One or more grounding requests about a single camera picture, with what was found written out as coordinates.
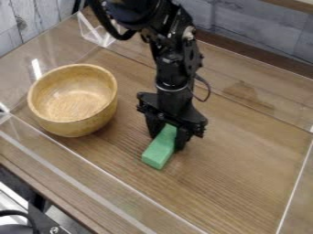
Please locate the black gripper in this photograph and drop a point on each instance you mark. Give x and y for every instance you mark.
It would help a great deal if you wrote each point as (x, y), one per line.
(170, 106)

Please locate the green rectangular block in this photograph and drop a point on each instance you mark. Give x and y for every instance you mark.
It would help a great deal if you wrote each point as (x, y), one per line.
(161, 148)

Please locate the wooden bowl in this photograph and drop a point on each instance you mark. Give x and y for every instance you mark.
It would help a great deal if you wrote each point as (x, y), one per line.
(74, 99)

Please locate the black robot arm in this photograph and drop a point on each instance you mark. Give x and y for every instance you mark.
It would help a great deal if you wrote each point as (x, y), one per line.
(163, 24)

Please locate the clear acrylic enclosure wall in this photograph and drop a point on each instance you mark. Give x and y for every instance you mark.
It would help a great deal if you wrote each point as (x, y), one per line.
(241, 181)

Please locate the clear acrylic corner bracket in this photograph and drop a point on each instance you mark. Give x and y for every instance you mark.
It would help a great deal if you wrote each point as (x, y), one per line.
(94, 34)

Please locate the black metal bracket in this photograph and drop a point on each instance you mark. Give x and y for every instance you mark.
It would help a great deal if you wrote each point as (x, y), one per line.
(46, 225)

